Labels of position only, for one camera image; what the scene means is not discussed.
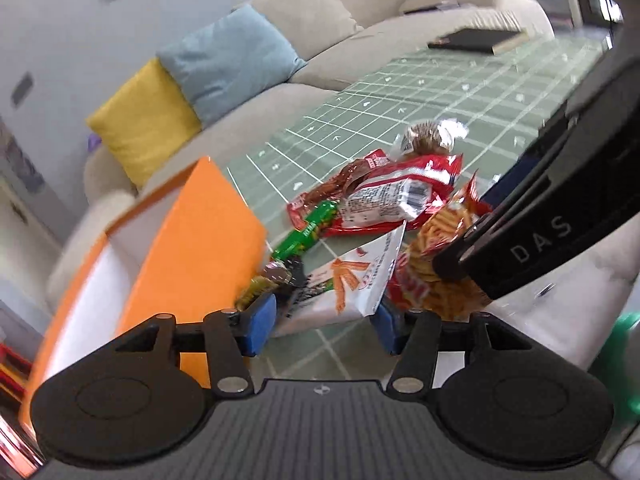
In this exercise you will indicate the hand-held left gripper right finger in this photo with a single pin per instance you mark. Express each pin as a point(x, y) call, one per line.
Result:
point(386, 331)

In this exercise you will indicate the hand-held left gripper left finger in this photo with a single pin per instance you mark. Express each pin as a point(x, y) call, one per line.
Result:
point(261, 321)

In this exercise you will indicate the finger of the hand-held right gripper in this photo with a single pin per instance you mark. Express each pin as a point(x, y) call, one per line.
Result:
point(457, 260)

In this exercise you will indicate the red packet of fried sticks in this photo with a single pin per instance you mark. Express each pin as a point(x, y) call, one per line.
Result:
point(435, 240)

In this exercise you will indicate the white packet with orange print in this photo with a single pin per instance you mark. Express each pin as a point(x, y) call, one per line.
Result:
point(345, 280)

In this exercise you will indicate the orange cardboard box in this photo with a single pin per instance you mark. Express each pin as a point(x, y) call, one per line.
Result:
point(210, 240)

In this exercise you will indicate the green sausage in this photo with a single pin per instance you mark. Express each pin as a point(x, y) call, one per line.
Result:
point(306, 232)

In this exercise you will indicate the dark red jerky packet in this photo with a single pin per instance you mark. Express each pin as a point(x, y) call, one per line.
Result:
point(334, 186)

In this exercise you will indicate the small dark wrapped snack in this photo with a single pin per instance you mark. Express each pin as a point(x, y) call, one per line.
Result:
point(272, 277)

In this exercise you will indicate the dark blue packet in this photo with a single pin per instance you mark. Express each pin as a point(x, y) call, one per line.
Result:
point(517, 175)

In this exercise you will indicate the red snack packet white label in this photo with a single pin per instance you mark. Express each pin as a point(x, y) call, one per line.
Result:
point(385, 200)

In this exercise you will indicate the clear packet with brown bun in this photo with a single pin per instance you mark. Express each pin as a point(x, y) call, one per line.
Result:
point(425, 137)

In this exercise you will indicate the green round object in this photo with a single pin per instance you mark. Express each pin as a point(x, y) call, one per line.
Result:
point(629, 360)

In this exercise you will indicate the green grid tablecloth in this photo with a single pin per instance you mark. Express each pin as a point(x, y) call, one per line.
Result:
point(400, 90)

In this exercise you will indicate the black notebook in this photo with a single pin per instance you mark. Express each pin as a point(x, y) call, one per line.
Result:
point(475, 39)

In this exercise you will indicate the beige sofa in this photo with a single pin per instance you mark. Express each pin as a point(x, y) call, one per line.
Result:
point(320, 100)

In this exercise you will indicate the yellow cushion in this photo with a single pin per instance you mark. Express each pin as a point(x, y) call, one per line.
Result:
point(145, 125)

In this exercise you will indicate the dark remote control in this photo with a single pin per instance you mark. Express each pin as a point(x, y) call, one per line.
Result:
point(430, 6)

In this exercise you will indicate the light blue cushion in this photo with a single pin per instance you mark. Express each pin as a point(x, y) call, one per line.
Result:
point(230, 60)

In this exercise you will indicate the beige cushion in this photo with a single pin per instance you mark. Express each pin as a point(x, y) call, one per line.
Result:
point(305, 20)

